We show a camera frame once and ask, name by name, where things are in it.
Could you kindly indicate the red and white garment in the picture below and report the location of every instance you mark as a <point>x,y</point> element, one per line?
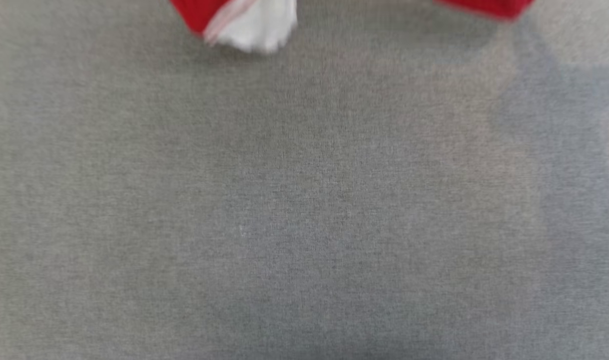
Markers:
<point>254,22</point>

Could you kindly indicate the grey fabric sofa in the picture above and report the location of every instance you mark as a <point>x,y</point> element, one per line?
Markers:
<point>304,200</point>

